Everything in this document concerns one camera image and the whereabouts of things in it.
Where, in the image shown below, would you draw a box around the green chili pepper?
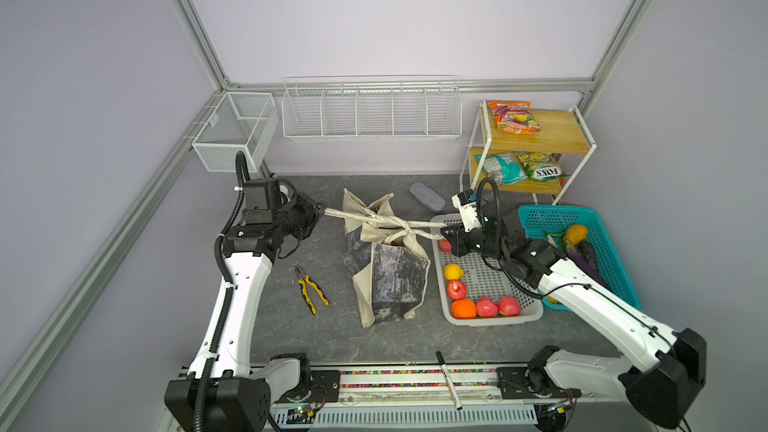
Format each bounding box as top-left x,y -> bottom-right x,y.
542,231 -> 566,239

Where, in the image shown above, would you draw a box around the orange fruit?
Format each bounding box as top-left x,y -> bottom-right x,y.
451,299 -> 477,320

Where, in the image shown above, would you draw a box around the white mesh wall box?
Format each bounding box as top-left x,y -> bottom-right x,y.
192,92 -> 279,174

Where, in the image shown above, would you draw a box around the teal plastic basket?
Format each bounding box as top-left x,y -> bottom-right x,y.
518,205 -> 642,310

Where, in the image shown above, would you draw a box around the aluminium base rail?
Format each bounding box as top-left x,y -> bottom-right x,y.
277,364 -> 606,410

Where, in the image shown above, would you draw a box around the yellow lemon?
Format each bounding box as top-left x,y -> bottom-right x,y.
443,263 -> 465,281

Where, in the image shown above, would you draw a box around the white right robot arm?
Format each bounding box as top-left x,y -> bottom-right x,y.
440,219 -> 707,430

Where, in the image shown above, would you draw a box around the yellow black pliers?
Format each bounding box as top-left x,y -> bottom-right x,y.
293,265 -> 330,316

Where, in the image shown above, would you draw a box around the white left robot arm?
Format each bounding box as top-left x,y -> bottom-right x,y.
164,152 -> 324,431

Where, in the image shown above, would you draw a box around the purple eggplant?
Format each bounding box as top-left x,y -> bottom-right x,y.
566,247 -> 610,289

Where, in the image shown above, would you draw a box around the white wire wall basket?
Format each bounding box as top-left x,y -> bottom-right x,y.
281,75 -> 463,141

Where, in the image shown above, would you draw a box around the yellow bell pepper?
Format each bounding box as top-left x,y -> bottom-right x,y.
563,224 -> 589,248

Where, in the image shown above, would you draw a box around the red apple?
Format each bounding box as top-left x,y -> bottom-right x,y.
438,239 -> 452,253
497,296 -> 522,317
446,280 -> 467,302
476,297 -> 499,318

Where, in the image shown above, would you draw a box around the black white marker pen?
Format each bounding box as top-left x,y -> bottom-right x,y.
435,351 -> 463,411

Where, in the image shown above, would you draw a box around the teal snack bag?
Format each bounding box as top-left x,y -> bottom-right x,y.
481,152 -> 527,185

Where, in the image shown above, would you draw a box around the orange pink snack bag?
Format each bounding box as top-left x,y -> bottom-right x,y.
488,101 -> 540,135

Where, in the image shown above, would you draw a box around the white metal wooden shelf rack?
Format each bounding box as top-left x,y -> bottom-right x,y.
458,100 -> 597,205

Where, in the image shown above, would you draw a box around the green Fox's candy bag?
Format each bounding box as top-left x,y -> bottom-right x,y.
514,152 -> 568,183

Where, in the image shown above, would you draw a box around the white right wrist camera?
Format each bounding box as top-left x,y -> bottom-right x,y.
451,189 -> 483,233

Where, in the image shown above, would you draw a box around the white plastic basket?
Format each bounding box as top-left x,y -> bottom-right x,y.
432,241 -> 544,327

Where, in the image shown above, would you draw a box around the dark cucumber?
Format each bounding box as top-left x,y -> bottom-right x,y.
579,240 -> 599,272

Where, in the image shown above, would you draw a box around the cream canvas grocery bag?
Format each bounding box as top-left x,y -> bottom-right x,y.
324,190 -> 444,328

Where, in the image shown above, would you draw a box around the grey fabric glasses case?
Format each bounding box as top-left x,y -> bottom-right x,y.
409,181 -> 446,213

